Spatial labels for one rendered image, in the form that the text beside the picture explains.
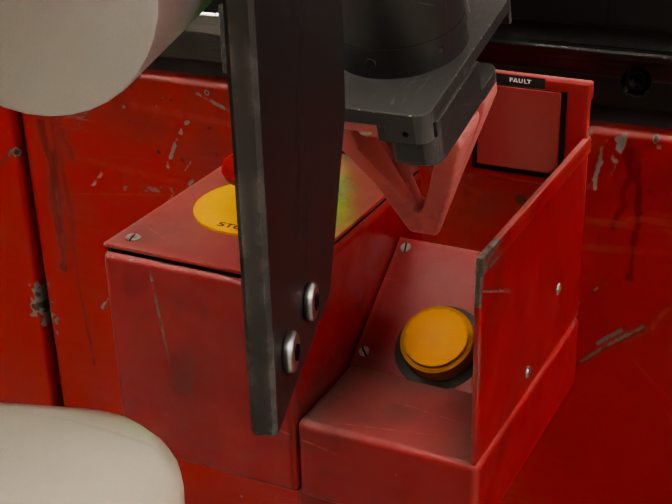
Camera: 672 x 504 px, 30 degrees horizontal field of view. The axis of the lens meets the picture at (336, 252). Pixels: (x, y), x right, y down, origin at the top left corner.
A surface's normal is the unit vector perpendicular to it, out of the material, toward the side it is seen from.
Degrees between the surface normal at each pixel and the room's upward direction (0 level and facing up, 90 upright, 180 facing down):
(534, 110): 90
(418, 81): 15
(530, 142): 90
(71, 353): 90
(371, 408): 0
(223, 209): 0
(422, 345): 35
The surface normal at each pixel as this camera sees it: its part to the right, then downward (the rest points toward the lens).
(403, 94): -0.15, -0.77
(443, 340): -0.28, -0.51
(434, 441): -0.03, -0.90
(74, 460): 0.38, -0.86
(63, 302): -0.41, 0.40
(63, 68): -0.17, 0.43
